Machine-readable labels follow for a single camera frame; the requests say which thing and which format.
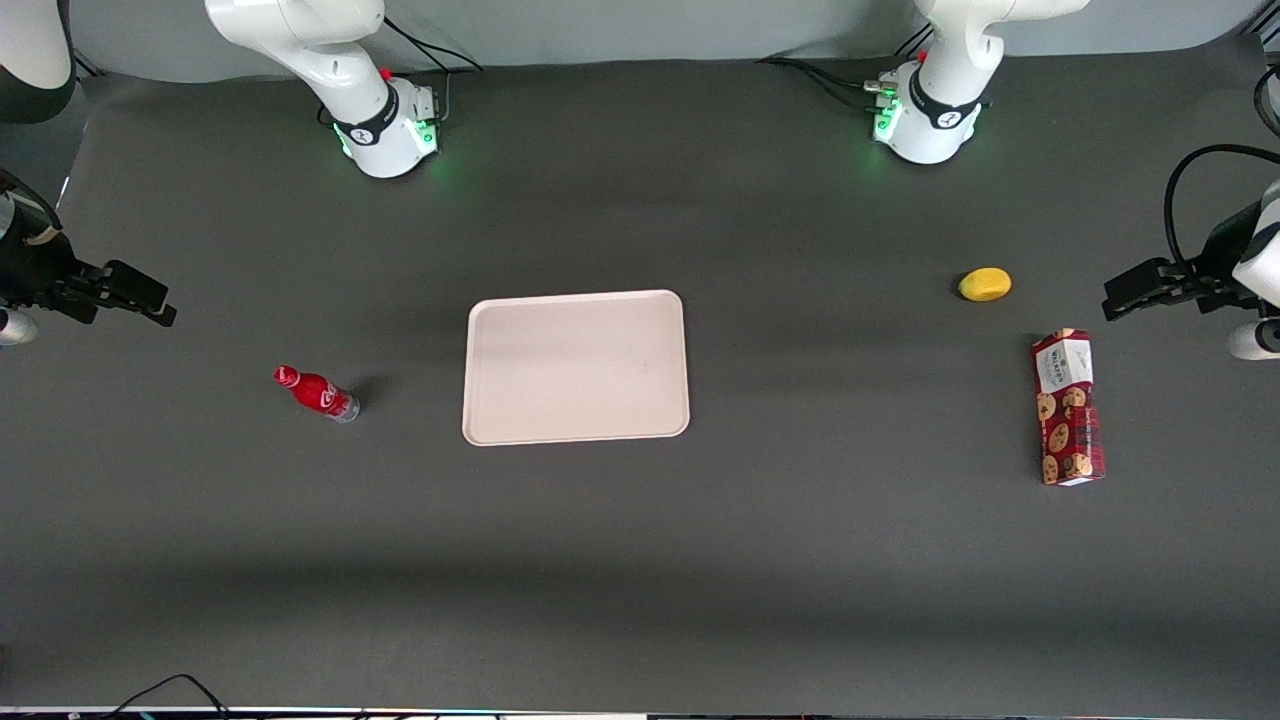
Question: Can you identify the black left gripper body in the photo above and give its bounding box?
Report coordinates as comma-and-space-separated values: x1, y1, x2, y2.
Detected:
1175, 200, 1265, 314

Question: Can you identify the yellow lemon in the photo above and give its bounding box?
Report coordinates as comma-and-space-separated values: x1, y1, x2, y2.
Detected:
958, 267, 1013, 303

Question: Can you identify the black left arm base cable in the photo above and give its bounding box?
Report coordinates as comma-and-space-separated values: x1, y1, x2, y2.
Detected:
756, 22, 936, 113

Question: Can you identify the beige plastic tray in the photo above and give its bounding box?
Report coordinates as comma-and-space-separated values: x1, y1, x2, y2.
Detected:
461, 289, 692, 447

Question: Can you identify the black cable at table edge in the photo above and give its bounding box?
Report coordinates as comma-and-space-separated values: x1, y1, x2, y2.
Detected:
100, 673, 233, 720

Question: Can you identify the red cookie box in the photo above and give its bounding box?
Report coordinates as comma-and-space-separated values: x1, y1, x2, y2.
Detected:
1031, 328, 1108, 487

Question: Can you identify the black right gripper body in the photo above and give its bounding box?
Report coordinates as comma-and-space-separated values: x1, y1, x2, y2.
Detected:
0, 228, 107, 324

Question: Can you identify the black looped left gripper cable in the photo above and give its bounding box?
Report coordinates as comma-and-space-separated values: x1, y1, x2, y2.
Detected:
1163, 144, 1280, 277

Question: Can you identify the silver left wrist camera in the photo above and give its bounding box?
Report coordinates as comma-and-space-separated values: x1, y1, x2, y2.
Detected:
1228, 318, 1280, 362

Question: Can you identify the black cable at table corner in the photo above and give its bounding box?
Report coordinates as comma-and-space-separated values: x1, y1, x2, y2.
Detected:
1253, 64, 1280, 138

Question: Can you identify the red coke bottle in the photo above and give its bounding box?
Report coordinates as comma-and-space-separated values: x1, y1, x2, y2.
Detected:
273, 366, 360, 424

